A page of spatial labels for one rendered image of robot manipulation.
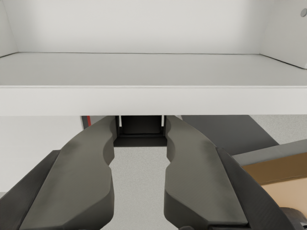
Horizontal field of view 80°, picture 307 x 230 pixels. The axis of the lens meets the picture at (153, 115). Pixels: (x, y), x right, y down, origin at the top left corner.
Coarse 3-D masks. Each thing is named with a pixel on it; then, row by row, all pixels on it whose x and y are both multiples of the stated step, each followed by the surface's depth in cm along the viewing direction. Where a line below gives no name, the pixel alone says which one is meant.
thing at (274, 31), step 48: (0, 0) 15; (48, 0) 15; (96, 0) 15; (144, 0) 16; (192, 0) 16; (240, 0) 16; (288, 0) 14; (0, 48) 15; (48, 48) 17; (96, 48) 17; (144, 48) 17; (192, 48) 18; (240, 48) 18; (288, 48) 14
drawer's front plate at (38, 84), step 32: (0, 64) 13; (32, 64) 13; (64, 64) 13; (96, 64) 13; (128, 64) 14; (160, 64) 14; (192, 64) 14; (224, 64) 14; (256, 64) 14; (288, 64) 14; (0, 96) 9; (32, 96) 10; (64, 96) 10; (96, 96) 10; (128, 96) 10; (160, 96) 10; (192, 96) 10; (224, 96) 10; (256, 96) 10; (288, 96) 10
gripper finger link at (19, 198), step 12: (48, 156) 8; (36, 168) 8; (48, 168) 8; (24, 180) 7; (36, 180) 7; (12, 192) 7; (24, 192) 7; (36, 192) 7; (0, 204) 6; (12, 204) 6; (24, 204) 6; (0, 216) 6; (12, 216) 6; (24, 216) 6; (0, 228) 6; (12, 228) 6
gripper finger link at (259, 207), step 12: (228, 156) 9; (228, 168) 8; (240, 168) 8; (240, 180) 7; (252, 180) 7; (240, 192) 7; (252, 192) 7; (264, 192) 7; (240, 204) 6; (252, 204) 6; (264, 204) 6; (276, 204) 6; (252, 216) 6; (264, 216) 6; (276, 216) 6; (216, 228) 6; (228, 228) 6; (240, 228) 6; (252, 228) 6; (264, 228) 6; (276, 228) 6; (288, 228) 6
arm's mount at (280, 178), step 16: (272, 160) 35; (288, 160) 34; (304, 160) 33; (256, 176) 33; (272, 176) 32; (288, 176) 31; (304, 176) 31; (272, 192) 32; (288, 192) 32; (304, 192) 32; (304, 208) 35
